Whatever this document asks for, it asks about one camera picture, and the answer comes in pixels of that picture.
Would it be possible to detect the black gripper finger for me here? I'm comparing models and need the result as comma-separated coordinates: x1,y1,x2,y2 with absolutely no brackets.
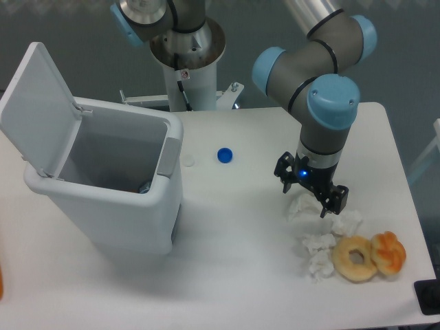
319,185,349,219
274,151,296,194

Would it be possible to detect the black device at edge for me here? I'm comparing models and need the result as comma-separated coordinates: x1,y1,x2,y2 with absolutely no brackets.
414,279,439,316

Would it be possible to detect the white frame at right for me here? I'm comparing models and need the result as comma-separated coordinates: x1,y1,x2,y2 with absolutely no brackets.
407,118,439,186

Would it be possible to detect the orange object at edge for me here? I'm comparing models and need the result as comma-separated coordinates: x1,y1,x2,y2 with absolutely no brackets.
0,260,5,301

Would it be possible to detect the black cable on pedestal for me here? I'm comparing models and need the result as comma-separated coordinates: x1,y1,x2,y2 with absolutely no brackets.
173,53,193,112

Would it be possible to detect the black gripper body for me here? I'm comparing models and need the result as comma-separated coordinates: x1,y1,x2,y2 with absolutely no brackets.
291,154,336,206

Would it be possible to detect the crumpled white tissue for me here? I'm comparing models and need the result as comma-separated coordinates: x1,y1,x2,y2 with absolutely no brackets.
302,234,336,283
331,210,362,237
287,193,322,221

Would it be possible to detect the plain ring donut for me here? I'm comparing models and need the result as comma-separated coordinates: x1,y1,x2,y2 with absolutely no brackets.
332,236,377,283

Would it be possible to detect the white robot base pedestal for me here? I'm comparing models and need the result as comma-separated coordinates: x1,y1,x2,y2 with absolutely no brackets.
149,17,226,112

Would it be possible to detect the white bottle cap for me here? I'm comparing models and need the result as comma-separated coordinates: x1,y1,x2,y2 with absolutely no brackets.
181,155,195,167

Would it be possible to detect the white trash can body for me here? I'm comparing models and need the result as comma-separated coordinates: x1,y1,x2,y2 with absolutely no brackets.
24,98,184,254

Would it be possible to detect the crumpled white tissue top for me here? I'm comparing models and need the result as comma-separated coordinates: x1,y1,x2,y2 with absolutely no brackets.
287,193,322,221

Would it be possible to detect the crumpled white tissue middle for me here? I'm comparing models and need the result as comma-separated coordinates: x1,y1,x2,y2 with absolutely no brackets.
331,210,362,237

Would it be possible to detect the white trash can lid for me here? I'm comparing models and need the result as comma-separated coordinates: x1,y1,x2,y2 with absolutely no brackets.
1,42,87,178

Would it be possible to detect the blue bottle cap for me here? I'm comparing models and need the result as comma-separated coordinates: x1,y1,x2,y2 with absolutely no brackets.
217,147,234,164

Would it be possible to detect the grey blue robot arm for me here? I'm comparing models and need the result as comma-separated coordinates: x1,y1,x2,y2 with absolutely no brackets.
111,1,377,214

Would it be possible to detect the orange glazed twisted bread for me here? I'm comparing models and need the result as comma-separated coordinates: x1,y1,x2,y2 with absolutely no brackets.
371,231,406,276

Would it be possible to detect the crumpled white tissue bottom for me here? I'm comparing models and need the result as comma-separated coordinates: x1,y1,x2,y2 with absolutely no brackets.
302,234,336,283

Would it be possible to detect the white metal mounting bracket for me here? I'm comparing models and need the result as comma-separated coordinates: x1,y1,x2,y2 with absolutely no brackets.
119,82,245,111

